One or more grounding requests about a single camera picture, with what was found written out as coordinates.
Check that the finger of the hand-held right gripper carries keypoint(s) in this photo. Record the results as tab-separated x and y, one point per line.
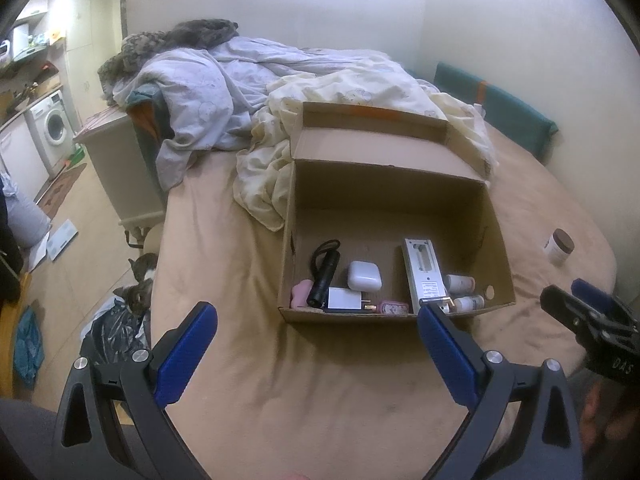
595	296
570	307

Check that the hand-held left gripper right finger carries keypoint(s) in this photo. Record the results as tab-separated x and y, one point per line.
447	355

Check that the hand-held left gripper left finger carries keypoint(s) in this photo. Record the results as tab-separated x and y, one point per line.
187	350

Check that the white pill bottle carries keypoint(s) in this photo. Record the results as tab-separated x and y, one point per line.
460	284
470	303

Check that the small pink box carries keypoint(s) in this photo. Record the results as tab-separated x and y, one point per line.
392	307

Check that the white remote control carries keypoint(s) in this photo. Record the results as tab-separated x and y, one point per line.
425	270

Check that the black pen-shaped stick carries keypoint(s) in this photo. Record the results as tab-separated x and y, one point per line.
350	311

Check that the white earbuds case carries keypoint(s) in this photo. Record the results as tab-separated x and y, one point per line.
364	275

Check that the white charger plug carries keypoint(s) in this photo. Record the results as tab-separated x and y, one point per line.
345	299

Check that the pink oval case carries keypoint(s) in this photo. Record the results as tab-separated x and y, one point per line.
301	294

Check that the cardboard box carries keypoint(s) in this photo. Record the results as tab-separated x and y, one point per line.
390	200

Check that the person's right hand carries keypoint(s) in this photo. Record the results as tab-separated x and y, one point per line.
597	410

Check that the white jar with brown lid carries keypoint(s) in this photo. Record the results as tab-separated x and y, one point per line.
556	250

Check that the black rubbish bag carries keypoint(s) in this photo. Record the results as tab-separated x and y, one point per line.
115	335

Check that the tabby and white cat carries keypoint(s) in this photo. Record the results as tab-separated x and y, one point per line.
142	287

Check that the teal cloth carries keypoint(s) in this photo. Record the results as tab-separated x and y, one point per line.
27	345

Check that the white bedside cabinet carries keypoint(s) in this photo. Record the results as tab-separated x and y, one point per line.
120	170

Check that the cream printed duvet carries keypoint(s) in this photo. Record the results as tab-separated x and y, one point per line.
265	170

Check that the teal headboard cushion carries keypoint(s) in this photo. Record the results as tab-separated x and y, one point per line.
510	115

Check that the brown patterned floor rug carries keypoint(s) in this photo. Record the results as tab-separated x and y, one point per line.
62	190

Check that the light grey cloth bundle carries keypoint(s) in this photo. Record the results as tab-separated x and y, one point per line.
22	220

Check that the teal and orange pillow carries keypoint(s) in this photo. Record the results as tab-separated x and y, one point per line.
147	110

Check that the white counter cabinet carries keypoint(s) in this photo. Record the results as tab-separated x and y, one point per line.
20	160

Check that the light blue duvet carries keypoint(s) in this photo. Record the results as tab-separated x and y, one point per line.
200	95

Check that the white washing machine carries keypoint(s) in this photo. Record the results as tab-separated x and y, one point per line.
52	127

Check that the dark patterned blanket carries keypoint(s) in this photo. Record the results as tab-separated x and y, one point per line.
200	32

